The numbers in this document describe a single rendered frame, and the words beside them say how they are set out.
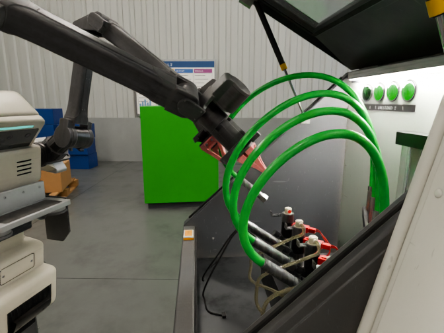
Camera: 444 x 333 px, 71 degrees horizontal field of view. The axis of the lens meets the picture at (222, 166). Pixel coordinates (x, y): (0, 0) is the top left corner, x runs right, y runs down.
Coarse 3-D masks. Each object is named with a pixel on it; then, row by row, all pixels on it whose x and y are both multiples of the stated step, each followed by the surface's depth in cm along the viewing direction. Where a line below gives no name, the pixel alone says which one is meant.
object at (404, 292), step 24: (432, 144) 34; (432, 168) 34; (408, 192) 36; (432, 192) 32; (408, 216) 35; (432, 216) 32; (408, 240) 35; (432, 240) 31; (384, 264) 37; (408, 264) 33; (432, 264) 30; (384, 288) 37; (408, 288) 33; (432, 288) 30; (384, 312) 35; (408, 312) 32; (432, 312) 29
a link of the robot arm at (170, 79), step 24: (0, 0) 50; (24, 0) 53; (0, 24) 51; (24, 24) 53; (48, 24) 53; (72, 24) 57; (48, 48) 56; (72, 48) 56; (96, 48) 56; (96, 72) 59; (120, 72) 59; (144, 72) 60; (168, 72) 65; (168, 96) 63; (192, 96) 63
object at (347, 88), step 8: (304, 72) 73; (312, 72) 73; (272, 80) 76; (280, 80) 75; (288, 80) 75; (328, 80) 72; (336, 80) 71; (264, 88) 76; (344, 88) 71; (248, 96) 78; (352, 96) 71
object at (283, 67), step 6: (258, 0) 94; (258, 6) 94; (258, 12) 94; (264, 18) 94; (264, 24) 95; (270, 30) 95; (270, 36) 95; (270, 42) 96; (276, 42) 96; (276, 48) 96; (276, 54) 96; (282, 60) 97; (282, 66) 97; (294, 90) 99; (300, 108) 100; (306, 120) 101
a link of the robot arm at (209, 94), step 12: (216, 84) 66; (228, 84) 64; (240, 84) 67; (204, 96) 68; (216, 96) 66; (228, 96) 65; (240, 96) 65; (180, 108) 64; (192, 108) 64; (204, 108) 66; (228, 108) 66; (192, 120) 66
